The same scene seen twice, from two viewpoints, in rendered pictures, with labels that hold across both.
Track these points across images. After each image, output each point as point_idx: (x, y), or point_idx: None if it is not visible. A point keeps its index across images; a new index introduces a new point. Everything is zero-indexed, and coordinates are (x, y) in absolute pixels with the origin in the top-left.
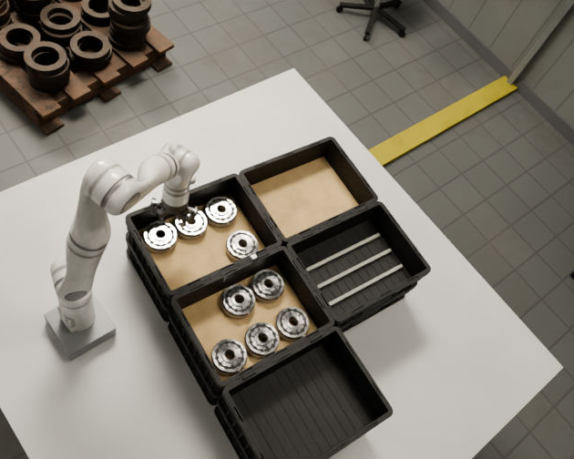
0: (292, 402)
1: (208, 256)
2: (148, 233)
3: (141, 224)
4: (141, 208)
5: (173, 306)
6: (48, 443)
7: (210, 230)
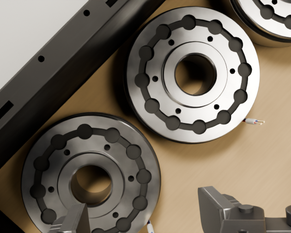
0: None
1: (283, 178)
2: (43, 193)
3: None
4: (0, 11)
5: None
6: None
7: (260, 71)
